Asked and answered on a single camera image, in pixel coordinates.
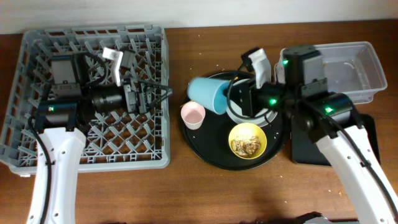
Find pink plastic cup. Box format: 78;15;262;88
180;101;206;130

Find clear plastic bin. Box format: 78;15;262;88
273;40;388;105

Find black rectangular tray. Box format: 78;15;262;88
291;114;381;166

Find left black cable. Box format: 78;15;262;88
27;114;53;224

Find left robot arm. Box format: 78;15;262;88
27;48;173;223

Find blue plastic cup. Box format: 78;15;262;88
187;77;229;114

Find grey plastic dishwasher rack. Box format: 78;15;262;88
1;25;170;176

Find yellow bowl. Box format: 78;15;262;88
228;123;267;160

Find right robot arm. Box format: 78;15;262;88
225;45;397;223

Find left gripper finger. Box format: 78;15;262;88
137;79;173;92
149;91;173;109

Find black cable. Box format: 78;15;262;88
27;114;53;224
298;96;398;218

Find right black cable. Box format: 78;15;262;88
298;96;398;218

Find food scraps of nuts and rice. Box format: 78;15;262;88
230;136;261;158

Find grey round plate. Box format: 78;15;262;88
225;77;279;128

